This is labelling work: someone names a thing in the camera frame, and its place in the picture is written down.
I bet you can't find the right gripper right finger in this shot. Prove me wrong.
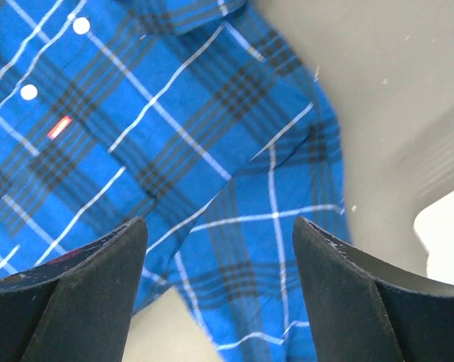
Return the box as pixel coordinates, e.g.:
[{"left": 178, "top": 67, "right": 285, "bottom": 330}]
[{"left": 293, "top": 217, "right": 454, "bottom": 361}]

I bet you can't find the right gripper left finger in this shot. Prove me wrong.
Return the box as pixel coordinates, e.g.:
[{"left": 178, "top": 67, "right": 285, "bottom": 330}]
[{"left": 0, "top": 217, "right": 148, "bottom": 362}]

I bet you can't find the blue plaid shirt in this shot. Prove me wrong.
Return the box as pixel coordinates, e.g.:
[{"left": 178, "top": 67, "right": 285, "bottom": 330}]
[{"left": 0, "top": 1, "right": 349, "bottom": 361}]

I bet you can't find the white plastic basket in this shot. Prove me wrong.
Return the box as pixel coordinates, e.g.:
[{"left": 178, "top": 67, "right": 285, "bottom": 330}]
[{"left": 413, "top": 190, "right": 454, "bottom": 285}]

